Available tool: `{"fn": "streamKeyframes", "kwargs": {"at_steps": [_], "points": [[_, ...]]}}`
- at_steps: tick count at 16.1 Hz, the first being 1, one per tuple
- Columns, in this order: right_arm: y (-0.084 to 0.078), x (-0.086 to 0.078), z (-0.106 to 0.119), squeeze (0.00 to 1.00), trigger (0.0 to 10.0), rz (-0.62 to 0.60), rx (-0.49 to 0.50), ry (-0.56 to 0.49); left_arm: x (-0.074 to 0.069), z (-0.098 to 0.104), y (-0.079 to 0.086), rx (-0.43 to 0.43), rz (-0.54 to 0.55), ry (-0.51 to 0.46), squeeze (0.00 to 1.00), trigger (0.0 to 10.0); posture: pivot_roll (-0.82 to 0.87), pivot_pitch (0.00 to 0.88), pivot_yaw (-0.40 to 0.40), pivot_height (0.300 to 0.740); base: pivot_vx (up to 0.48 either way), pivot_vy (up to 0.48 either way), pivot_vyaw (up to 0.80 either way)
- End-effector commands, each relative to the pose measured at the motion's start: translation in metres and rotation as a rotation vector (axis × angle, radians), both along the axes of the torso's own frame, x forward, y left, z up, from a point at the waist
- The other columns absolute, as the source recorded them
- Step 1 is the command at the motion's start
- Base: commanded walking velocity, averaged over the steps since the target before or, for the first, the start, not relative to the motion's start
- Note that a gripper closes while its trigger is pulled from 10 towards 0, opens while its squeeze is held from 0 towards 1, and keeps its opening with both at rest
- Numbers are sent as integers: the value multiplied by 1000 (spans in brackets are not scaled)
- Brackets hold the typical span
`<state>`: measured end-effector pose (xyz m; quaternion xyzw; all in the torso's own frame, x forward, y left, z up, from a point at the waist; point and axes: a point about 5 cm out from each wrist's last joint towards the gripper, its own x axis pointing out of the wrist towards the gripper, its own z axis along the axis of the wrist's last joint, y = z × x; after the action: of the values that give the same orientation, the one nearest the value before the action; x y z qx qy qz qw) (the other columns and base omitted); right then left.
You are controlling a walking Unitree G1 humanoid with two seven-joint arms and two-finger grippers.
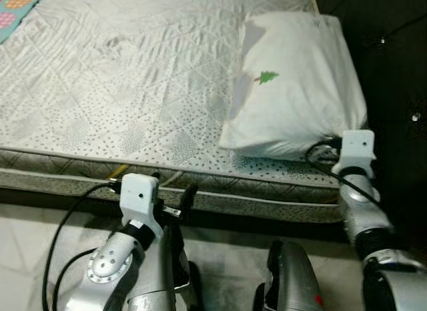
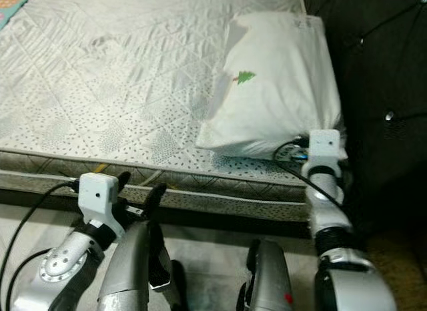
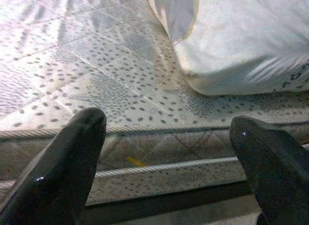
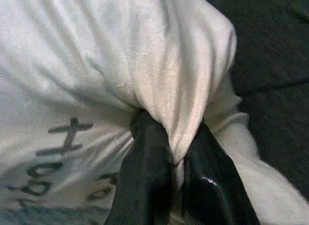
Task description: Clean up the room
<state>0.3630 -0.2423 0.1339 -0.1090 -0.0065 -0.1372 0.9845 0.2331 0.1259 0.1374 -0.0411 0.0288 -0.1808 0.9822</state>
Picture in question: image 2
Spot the white pillow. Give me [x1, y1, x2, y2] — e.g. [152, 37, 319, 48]
[196, 10, 348, 160]

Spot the white dotted quilted mattress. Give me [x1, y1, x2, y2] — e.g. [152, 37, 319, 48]
[0, 0, 348, 222]

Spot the dark tufted headboard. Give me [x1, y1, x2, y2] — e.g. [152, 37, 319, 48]
[300, 0, 427, 239]

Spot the silver robot right leg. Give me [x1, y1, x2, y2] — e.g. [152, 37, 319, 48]
[236, 238, 295, 311]

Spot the brown doormat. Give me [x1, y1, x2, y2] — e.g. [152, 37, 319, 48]
[363, 234, 427, 311]

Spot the teal mat with coloured shapes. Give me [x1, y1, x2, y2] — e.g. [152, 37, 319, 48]
[0, 0, 38, 29]

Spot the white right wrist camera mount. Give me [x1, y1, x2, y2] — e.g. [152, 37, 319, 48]
[300, 128, 348, 179]

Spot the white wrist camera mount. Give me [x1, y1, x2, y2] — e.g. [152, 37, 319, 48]
[77, 172, 128, 239]
[300, 128, 348, 179]

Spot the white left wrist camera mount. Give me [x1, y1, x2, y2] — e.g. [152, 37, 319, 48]
[77, 172, 128, 239]

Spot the long black left arm cable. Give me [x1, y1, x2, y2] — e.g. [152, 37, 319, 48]
[0, 180, 81, 286]

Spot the dark bed frame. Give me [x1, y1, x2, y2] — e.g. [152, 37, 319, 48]
[0, 187, 322, 242]

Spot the short black left arm cable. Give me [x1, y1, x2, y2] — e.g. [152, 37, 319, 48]
[5, 247, 55, 311]

